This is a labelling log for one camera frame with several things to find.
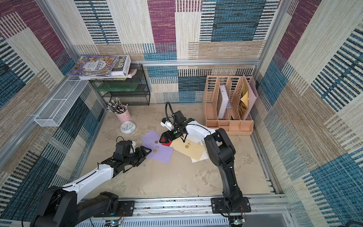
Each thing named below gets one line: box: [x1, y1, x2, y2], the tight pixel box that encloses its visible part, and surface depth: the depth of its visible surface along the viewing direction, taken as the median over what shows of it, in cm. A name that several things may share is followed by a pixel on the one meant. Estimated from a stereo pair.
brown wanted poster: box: [239, 82, 249, 120], surface depth 99 cm
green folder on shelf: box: [95, 81, 139, 92], surface depth 101 cm
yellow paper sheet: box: [240, 90, 249, 108], surface depth 90 cm
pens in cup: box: [106, 97, 129, 114], surface depth 101 cm
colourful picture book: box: [66, 55, 119, 77], surface depth 83 cm
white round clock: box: [119, 120, 137, 134], surface depth 106 cm
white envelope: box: [185, 134, 209, 164], surface depth 93 cm
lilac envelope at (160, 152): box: [144, 143, 174, 164], surface depth 96 cm
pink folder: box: [241, 74, 259, 121], surface depth 90 cm
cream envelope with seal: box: [169, 136, 206, 162], surface depth 96 cm
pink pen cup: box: [115, 107, 132, 125], surface depth 107 cm
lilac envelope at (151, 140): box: [141, 129, 164, 150], surface depth 102 cm
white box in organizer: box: [217, 84, 230, 120], surface depth 101 cm
